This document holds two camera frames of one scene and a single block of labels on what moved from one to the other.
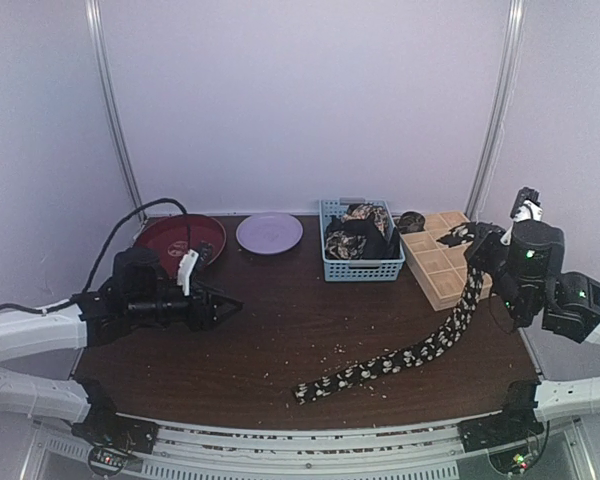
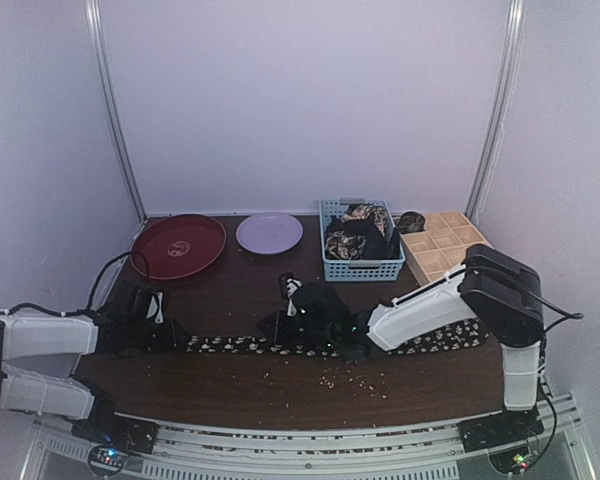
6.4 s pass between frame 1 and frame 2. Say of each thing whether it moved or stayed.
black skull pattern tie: moved
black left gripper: moved
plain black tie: stayed
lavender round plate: stayed
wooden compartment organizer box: stayed
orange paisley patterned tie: stayed
